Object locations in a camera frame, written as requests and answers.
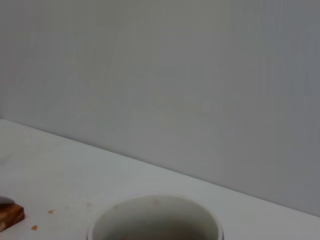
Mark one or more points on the reddish stained wooden block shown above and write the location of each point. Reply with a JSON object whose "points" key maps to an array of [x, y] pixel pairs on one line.
{"points": [[11, 215]]}

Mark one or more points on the grey ceramic mug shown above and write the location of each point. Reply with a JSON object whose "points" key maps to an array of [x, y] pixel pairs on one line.
{"points": [[155, 217]]}

